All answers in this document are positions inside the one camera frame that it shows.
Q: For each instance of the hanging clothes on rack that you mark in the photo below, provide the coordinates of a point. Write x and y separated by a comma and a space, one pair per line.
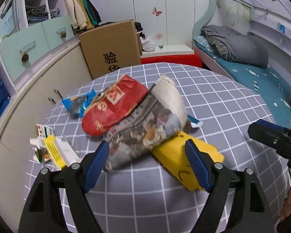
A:
83, 15

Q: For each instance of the large cardboard box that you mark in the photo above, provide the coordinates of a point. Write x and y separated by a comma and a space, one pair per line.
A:
110, 47

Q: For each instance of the red snack bag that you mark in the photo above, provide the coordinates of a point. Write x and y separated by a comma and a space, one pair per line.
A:
114, 104

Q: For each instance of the grey folded duvet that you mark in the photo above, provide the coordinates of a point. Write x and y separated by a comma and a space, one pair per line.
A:
235, 47

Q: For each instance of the teal bed mattress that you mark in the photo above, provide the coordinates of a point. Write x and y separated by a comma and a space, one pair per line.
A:
266, 82

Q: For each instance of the white plastic bag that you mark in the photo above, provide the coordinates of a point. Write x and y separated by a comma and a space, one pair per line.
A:
147, 44

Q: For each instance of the yellow paper bag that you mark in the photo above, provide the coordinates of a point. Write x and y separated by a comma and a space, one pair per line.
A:
172, 155

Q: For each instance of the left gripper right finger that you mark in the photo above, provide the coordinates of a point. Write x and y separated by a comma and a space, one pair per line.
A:
250, 211

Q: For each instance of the lilac shelf cabinet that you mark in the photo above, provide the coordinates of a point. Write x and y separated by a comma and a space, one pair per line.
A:
29, 31

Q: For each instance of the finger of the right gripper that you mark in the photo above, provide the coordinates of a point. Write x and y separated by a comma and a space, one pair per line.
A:
269, 124

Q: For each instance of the newspaper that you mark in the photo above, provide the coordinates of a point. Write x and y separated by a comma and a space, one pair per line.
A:
157, 118

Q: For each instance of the white medicine box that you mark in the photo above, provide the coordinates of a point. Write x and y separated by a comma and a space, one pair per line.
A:
47, 146

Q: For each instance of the red covered bench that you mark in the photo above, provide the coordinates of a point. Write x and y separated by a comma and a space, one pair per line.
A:
189, 59

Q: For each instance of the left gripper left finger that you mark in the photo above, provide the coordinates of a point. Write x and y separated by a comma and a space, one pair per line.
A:
43, 212

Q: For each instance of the blue snack wrapper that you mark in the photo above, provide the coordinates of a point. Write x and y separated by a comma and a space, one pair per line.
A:
77, 105

